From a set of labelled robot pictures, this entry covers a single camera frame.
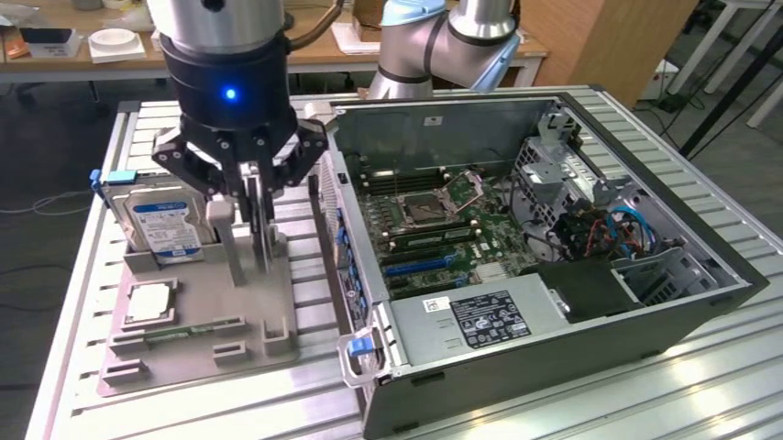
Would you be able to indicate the grey metal disk bay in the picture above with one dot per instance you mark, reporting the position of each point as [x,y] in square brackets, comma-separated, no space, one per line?
[672,270]

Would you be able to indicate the silver socket cover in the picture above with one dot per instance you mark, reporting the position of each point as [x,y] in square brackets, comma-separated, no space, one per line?
[479,194]

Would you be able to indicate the black slanted pole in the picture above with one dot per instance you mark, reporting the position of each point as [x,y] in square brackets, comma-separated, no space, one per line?
[734,98]

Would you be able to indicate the grey parts rack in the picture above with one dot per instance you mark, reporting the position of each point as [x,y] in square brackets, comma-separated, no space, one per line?
[201,302]

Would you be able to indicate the wooden desk white frame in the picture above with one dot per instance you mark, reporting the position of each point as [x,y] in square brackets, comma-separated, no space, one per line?
[36,64]
[324,59]

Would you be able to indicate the silver CPU chip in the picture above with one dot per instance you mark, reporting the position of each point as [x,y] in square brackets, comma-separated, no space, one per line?
[149,302]

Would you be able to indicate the grey cup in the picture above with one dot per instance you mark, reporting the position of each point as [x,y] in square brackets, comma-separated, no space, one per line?
[87,3]

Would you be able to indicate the hard disk drive blue label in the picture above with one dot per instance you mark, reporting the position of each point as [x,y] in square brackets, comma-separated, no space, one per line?
[165,224]

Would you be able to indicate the silver chipset heat sink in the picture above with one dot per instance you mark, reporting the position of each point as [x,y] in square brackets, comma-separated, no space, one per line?
[491,271]

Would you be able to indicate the white tape roll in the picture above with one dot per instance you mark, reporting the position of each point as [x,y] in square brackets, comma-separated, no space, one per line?
[116,3]

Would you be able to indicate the orange object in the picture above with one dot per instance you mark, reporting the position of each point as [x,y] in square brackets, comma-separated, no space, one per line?
[15,49]

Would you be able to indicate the installed green RAM stick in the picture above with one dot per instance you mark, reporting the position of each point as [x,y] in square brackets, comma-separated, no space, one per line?
[428,239]

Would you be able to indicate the brown cardboard box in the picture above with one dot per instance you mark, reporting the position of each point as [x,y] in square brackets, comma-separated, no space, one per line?
[367,14]

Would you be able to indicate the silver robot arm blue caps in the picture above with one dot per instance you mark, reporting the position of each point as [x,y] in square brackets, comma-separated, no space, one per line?
[403,50]

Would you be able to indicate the wooden cabinet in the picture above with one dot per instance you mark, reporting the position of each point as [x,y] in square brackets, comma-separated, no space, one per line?
[611,46]

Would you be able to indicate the white paper stack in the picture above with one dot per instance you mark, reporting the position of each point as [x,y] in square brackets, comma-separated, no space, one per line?
[355,43]

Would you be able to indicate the blue case latch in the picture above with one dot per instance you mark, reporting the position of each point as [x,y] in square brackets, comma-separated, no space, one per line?
[359,347]

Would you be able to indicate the white box black lid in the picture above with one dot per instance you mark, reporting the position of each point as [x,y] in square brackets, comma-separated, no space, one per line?
[52,49]

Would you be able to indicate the green motherboard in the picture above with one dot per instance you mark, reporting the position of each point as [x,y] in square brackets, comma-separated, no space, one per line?
[485,224]

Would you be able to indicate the perforated metal drive cage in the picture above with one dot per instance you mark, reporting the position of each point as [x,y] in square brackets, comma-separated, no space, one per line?
[544,169]

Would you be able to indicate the green graphics card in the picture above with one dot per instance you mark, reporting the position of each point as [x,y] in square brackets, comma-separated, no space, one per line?
[264,247]

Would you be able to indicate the CPU socket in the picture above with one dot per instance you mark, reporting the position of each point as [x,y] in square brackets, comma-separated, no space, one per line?
[424,208]

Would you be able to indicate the black plastic cover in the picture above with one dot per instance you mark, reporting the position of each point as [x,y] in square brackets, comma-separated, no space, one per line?
[587,289]

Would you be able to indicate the black expansion slot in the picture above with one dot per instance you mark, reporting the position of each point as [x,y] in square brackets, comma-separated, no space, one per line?
[409,258]

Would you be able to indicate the white unit red sticker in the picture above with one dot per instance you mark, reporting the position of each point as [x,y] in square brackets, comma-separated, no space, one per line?
[667,69]

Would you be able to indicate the grey power supply unit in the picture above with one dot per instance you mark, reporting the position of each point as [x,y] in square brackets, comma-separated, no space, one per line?
[421,334]

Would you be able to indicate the black open PC case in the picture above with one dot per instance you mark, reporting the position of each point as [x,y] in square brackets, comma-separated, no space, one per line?
[551,366]

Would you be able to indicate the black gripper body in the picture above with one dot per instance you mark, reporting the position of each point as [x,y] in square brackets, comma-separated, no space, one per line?
[232,78]

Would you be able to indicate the clear plastic bag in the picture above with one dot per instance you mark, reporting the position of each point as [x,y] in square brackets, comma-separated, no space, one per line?
[135,18]

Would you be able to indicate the white table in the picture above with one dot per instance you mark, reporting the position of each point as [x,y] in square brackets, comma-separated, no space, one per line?
[734,23]

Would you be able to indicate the blue expansion slot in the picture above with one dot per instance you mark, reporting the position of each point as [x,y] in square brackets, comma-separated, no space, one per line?
[421,266]

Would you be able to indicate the loose green RAM stick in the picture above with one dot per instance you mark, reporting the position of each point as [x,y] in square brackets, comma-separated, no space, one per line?
[183,332]

